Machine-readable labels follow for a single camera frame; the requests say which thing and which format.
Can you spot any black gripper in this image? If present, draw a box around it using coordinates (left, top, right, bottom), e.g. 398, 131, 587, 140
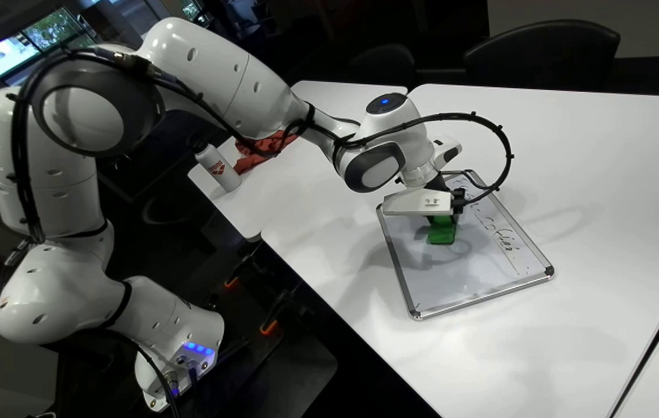
419, 167, 472, 238

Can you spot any lit computer monitor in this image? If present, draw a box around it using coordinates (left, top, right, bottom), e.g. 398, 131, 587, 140
0, 30, 43, 80
23, 4, 92, 54

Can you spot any black office chair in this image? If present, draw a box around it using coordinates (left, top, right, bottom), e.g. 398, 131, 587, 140
351, 42, 417, 86
461, 18, 623, 82

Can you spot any green duster block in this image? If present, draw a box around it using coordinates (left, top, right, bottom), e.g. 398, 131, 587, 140
424, 217, 459, 246

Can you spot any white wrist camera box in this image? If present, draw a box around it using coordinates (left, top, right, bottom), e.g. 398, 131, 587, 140
380, 189, 457, 218

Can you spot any white paper cup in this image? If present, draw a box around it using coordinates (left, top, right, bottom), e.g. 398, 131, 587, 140
193, 144, 242, 196

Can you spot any metal framed small whiteboard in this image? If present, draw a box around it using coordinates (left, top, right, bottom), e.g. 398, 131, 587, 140
374, 170, 558, 323

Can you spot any red crumpled bag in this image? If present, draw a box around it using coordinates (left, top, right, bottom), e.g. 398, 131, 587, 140
235, 127, 301, 176

